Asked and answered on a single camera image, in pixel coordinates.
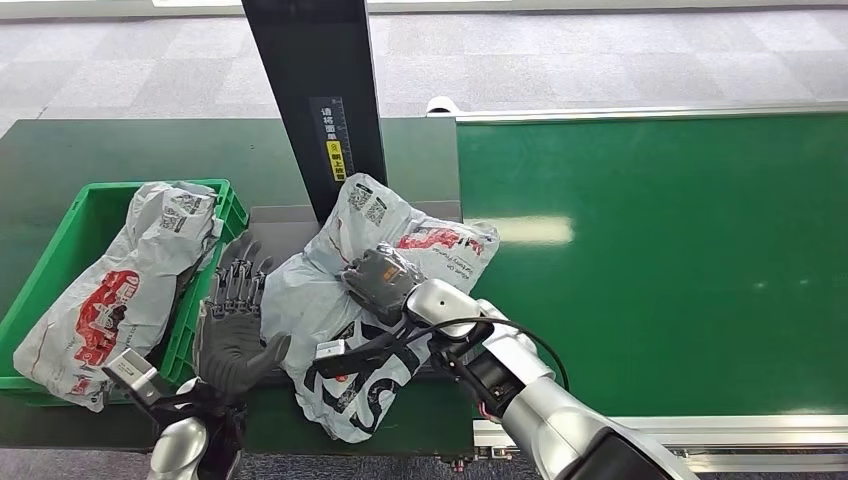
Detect white poly mailer with red print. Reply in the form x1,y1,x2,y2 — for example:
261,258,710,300
11,181,225,414

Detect white poly mailer with black print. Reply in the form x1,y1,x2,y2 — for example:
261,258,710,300
259,172,502,444

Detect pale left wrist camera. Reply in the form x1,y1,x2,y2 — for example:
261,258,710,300
101,348,175,407

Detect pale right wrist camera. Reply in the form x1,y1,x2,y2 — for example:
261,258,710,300
311,329,413,380

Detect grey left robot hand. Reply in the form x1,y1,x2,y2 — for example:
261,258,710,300
193,231,293,406

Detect green conveyor belt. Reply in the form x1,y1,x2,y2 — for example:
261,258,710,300
455,111,848,420

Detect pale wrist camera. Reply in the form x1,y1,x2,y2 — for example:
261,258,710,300
311,329,413,380
101,348,175,407

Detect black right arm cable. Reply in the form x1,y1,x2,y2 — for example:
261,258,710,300
389,315,572,393

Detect black inbound machine platform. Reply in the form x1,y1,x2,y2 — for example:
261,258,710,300
223,200,474,390

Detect black inbound machine column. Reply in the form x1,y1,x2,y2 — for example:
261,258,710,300
241,0,390,226

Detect aluminium conveyor frame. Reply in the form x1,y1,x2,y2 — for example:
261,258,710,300
425,96,848,474

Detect green plastic crate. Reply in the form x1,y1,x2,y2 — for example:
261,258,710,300
0,178,250,407

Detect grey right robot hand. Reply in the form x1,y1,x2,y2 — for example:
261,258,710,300
340,243,427,327

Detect black and yellow column label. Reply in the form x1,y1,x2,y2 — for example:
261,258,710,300
308,96,356,184

